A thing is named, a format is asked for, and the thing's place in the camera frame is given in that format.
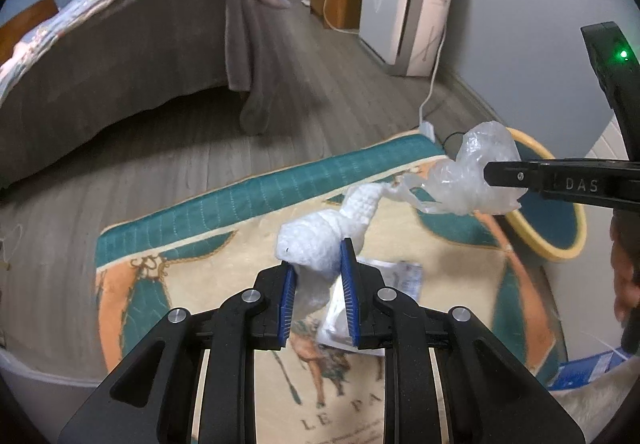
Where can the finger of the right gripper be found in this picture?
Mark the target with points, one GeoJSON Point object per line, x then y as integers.
{"type": "Point", "coordinates": [610, 184]}

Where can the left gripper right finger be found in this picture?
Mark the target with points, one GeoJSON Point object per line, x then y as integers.
{"type": "Point", "coordinates": [447, 377]}

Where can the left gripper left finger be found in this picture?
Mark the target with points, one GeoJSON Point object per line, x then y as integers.
{"type": "Point", "coordinates": [191, 378]}

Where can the clear plastic bag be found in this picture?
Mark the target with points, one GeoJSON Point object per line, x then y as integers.
{"type": "Point", "coordinates": [458, 186]}

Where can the white paper towel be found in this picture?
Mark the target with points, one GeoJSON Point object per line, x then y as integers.
{"type": "Point", "coordinates": [312, 243]}

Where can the operator right hand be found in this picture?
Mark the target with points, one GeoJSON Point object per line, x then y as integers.
{"type": "Point", "coordinates": [626, 291]}

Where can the teal bin with yellow rim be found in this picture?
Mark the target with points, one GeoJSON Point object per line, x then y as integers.
{"type": "Point", "coordinates": [555, 230]}

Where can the blue box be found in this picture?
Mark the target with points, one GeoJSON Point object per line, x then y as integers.
{"type": "Point", "coordinates": [577, 373]}

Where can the teal and cream horse rug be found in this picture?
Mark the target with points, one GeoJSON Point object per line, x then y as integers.
{"type": "Point", "coordinates": [200, 252]}

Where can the white power strip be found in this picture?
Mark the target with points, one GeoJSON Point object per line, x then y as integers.
{"type": "Point", "coordinates": [427, 129]}

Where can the white cabinet appliance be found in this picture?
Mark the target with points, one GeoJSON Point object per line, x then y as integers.
{"type": "Point", "coordinates": [404, 35]}

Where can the bed with grey blanket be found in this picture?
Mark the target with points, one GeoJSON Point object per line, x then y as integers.
{"type": "Point", "coordinates": [97, 62]}

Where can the wooden headboard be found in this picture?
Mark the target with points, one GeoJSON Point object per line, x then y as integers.
{"type": "Point", "coordinates": [13, 30]}

